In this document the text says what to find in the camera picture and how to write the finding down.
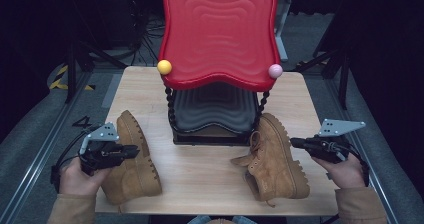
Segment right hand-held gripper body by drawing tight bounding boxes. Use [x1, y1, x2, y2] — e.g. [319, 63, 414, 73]
[308, 118, 367, 165]

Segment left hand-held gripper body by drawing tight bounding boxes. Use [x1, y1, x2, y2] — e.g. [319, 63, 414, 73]
[78, 122, 130, 177]

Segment tan suede boot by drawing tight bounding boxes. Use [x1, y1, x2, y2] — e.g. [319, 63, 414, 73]
[100, 109, 163, 206]
[230, 112, 311, 208]

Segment red and black shoe rack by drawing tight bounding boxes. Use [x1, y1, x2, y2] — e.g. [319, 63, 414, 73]
[157, 0, 284, 147]

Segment person's right hand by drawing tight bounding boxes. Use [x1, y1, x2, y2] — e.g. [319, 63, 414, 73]
[312, 154, 367, 189]

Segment person's left hand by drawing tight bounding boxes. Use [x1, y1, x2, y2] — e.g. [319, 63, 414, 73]
[59, 157, 111, 196]

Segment black tripod stand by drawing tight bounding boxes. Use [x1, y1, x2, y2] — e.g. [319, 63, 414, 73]
[63, 38, 129, 104]
[294, 47, 352, 111]

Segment pink ball knob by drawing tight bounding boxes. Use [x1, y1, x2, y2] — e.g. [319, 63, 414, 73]
[268, 63, 284, 80]

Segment yellow and black floor tape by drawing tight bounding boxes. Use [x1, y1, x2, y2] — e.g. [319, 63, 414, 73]
[49, 64, 96, 92]

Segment yellow ball knob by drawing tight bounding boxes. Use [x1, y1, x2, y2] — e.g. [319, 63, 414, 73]
[156, 59, 173, 76]

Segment person's legs in jeans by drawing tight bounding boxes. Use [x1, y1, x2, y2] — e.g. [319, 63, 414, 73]
[186, 214, 258, 224]

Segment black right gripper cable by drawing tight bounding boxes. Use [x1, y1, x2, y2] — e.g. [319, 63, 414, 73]
[344, 143, 371, 188]

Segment metal floor rail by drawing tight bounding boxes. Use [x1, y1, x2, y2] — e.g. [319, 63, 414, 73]
[0, 71, 96, 224]
[323, 77, 401, 224]

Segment black floor cables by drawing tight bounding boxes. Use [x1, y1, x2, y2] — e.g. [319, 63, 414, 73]
[128, 12, 168, 67]

